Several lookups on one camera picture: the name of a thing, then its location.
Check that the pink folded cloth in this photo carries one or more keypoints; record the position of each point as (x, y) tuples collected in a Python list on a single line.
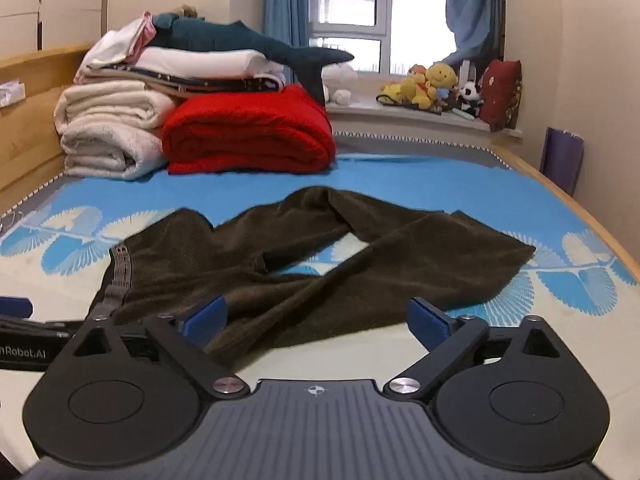
[(147, 35)]

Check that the white folded quilt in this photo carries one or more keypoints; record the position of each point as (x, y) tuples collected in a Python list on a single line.
[(200, 62)]

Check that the yellow smiley plush toy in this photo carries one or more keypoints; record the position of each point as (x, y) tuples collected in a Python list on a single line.
[(442, 76)]

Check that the red folded blanket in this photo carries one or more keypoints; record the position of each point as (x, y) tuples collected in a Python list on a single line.
[(250, 130)]

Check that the brown plush toy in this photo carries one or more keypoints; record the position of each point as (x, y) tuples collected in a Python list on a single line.
[(185, 10)]

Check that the navy starry folded quilt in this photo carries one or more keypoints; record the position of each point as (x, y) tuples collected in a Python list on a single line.
[(220, 83)]

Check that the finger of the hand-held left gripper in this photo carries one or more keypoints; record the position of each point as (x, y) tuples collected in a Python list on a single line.
[(30, 324), (15, 306)]

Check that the purple paper bag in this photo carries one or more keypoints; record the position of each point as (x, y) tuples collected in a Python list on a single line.
[(562, 160)]

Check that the blue curtain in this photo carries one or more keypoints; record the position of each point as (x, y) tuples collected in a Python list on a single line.
[(475, 5), (285, 5)]

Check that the blue leaf printed bed sheet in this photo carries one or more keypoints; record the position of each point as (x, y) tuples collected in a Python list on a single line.
[(400, 185)]

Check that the white folded cloth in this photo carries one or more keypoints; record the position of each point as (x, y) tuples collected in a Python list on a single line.
[(112, 50)]

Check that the red patterned pillow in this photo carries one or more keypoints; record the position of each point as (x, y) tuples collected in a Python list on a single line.
[(500, 92)]

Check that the panda plush toy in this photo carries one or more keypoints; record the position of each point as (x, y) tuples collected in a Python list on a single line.
[(470, 97)]

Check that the yellow bear plush toy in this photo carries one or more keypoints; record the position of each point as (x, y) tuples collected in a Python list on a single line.
[(422, 91)]

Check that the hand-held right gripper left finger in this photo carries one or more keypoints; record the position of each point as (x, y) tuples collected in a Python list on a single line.
[(205, 317)]

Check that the small white box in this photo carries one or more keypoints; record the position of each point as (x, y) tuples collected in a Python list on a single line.
[(11, 92)]

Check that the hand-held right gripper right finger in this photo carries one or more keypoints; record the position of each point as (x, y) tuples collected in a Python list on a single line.
[(425, 322)]

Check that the teal shark plush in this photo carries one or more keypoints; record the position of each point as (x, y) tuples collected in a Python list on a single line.
[(225, 35)]

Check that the white plush toy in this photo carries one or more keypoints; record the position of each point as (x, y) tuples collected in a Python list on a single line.
[(340, 80)]

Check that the wooden headboard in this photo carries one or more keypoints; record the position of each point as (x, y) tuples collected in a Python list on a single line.
[(30, 145)]

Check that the cream wardrobe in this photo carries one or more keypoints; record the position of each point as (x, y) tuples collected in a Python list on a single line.
[(60, 0)]

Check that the yellow lying plush toy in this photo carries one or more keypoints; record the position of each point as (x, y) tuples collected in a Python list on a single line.
[(395, 91)]

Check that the cream fleece folded blanket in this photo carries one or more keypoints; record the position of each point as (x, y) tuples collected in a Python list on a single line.
[(110, 125)]

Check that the wooden bed frame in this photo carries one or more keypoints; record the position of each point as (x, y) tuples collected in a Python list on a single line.
[(575, 210)]

